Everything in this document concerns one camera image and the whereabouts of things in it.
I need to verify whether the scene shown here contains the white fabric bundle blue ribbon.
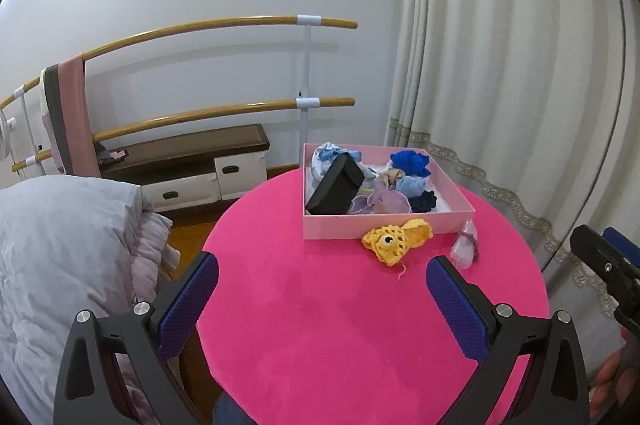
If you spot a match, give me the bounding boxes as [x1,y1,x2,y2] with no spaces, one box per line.
[311,142,378,186]

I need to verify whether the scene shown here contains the person's right hand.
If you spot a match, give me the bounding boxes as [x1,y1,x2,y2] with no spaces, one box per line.
[590,327,629,423]

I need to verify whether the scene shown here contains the purple organza drawstring pouch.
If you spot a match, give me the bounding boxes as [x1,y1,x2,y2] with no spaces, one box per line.
[348,185,412,214]

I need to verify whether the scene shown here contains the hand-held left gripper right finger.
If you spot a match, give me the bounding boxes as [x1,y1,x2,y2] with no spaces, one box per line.
[426,255,592,425]

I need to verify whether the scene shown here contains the pink cardboard box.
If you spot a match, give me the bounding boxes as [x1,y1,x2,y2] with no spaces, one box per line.
[302,143,476,241]

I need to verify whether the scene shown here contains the grey towel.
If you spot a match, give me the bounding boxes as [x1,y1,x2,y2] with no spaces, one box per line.
[40,65,75,176]

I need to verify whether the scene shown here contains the wooden barre rail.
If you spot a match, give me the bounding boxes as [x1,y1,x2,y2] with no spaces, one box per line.
[11,98,356,173]
[0,16,359,111]

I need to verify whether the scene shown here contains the dark blue clothing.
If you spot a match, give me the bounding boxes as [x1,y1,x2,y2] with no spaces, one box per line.
[214,391,253,425]

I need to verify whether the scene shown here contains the pink towel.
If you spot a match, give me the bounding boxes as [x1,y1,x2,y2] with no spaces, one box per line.
[56,52,103,178]

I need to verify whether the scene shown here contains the clear plastic bag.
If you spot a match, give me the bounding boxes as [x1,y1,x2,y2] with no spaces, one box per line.
[450,221,482,271]

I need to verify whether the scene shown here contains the navy scrunchie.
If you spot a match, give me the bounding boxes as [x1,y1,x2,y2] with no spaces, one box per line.
[410,190,438,213]

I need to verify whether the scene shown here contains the white cabinet drawer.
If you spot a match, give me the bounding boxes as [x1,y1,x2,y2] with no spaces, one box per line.
[147,174,222,212]
[215,152,267,201]

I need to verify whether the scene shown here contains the yellow crochet piece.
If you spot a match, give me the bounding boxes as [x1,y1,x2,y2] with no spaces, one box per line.
[362,218,433,281]

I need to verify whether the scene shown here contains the dark wooden low cabinet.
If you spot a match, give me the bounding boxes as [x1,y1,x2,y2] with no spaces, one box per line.
[102,124,271,213]

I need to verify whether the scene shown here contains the white paper sheet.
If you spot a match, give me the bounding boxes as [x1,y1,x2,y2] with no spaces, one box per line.
[425,165,458,213]

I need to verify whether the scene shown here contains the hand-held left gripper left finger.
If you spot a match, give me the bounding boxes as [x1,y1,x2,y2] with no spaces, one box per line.
[52,251,221,425]

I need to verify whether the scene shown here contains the white round device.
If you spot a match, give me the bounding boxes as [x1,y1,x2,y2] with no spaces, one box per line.
[0,114,17,162]

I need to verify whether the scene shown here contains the beige scrunchie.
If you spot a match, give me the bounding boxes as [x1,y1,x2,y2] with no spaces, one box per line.
[376,168,405,188]

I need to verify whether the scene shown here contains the black leather pouch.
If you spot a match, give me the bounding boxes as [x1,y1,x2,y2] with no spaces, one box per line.
[305,154,366,215]

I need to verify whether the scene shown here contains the royal blue fleece cloth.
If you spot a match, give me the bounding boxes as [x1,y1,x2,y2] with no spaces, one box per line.
[389,148,432,178]

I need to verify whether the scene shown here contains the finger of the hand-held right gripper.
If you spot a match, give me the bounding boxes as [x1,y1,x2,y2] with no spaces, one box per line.
[602,226,640,263]
[570,225,640,331]

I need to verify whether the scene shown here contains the cream curtain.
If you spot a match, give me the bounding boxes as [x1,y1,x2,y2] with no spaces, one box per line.
[382,0,640,398]

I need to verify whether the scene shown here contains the grey quilt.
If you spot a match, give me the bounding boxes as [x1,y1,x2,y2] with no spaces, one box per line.
[0,175,176,425]

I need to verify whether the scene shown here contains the light blue fleece cloth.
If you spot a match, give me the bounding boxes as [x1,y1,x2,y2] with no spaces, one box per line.
[395,175,426,198]

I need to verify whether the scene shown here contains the white barre post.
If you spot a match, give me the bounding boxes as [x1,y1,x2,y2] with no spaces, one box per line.
[12,82,46,171]
[296,12,321,167]

